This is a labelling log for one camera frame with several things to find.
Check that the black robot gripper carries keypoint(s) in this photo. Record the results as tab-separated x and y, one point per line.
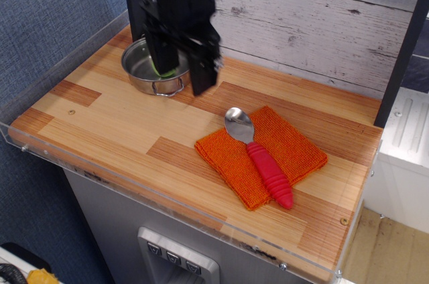
174	26

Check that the green plastic pear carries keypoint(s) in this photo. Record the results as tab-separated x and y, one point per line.
162	68

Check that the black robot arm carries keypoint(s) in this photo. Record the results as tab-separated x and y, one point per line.
183	26

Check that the stainless steel pot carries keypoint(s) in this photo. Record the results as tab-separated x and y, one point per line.
138	64

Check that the orange folded cloth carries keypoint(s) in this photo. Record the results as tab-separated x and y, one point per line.
296	155

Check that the grey toy fridge cabinet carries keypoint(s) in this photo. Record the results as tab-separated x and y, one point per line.
115	217

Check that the clear acrylic table guard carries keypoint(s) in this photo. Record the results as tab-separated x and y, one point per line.
84	115

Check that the silver dispenser button panel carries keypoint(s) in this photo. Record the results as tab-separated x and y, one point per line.
168	261

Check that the white toy sink unit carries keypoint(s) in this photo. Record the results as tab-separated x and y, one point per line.
397	187

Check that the yellow black object corner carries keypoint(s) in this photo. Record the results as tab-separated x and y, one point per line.
11	274

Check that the red handled metal spoon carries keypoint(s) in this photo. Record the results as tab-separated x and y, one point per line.
240	127

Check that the black right frame post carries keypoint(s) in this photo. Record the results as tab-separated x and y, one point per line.
401	64

